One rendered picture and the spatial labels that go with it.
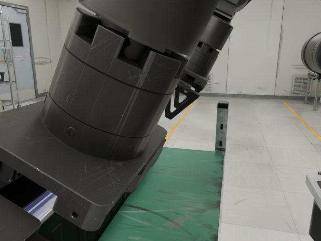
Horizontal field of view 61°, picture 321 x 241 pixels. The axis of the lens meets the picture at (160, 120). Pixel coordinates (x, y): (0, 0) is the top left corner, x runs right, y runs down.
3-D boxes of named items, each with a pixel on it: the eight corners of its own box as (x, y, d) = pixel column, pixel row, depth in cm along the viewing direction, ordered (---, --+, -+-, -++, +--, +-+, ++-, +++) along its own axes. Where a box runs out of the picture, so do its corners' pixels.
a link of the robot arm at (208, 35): (237, 20, 48) (236, 23, 54) (202, 3, 49) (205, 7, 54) (217, 56, 51) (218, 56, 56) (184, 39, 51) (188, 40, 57)
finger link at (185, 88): (149, 112, 52) (171, 67, 49) (158, 105, 59) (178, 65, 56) (181, 129, 51) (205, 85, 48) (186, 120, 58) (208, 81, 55)
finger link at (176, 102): (158, 105, 58) (177, 65, 55) (165, 99, 65) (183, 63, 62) (186, 120, 58) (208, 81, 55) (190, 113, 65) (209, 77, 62)
